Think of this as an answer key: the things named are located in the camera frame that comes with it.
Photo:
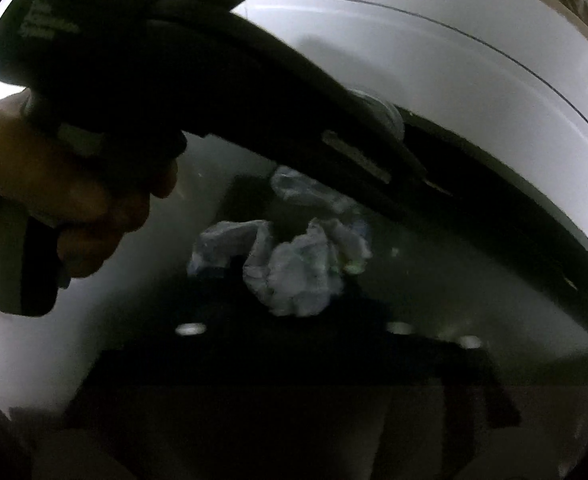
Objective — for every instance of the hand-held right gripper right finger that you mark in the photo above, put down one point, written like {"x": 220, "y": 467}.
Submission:
{"x": 398, "y": 355}

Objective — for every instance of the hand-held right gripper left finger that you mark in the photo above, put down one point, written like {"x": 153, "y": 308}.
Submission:
{"x": 209, "y": 340}

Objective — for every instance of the blue white wrapper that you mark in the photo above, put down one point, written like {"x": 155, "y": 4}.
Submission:
{"x": 299, "y": 270}

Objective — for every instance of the white trash bin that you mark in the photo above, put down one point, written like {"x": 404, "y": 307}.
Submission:
{"x": 473, "y": 85}

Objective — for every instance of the person's left hand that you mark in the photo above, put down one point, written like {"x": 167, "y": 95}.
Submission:
{"x": 49, "y": 180}

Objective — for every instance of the crumpled white tissue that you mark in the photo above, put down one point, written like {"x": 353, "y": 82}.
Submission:
{"x": 224, "y": 245}
{"x": 304, "y": 190}

